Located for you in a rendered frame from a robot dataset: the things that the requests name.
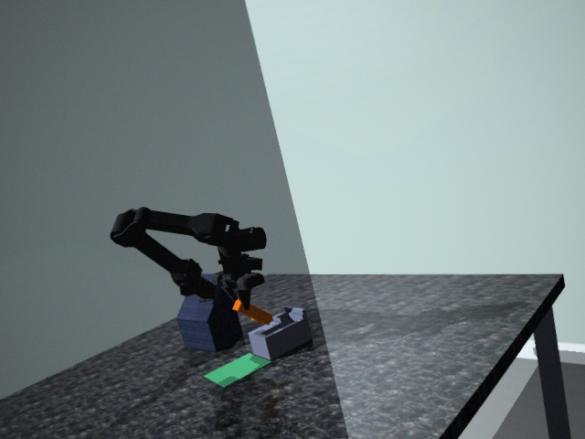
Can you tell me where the orange l-shaped part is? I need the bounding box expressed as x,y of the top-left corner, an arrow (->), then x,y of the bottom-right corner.
232,299 -> 272,326

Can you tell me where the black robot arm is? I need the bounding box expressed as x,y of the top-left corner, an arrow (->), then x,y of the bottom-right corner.
110,207 -> 267,303

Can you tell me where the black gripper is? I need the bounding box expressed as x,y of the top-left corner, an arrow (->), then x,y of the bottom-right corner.
211,252 -> 265,311

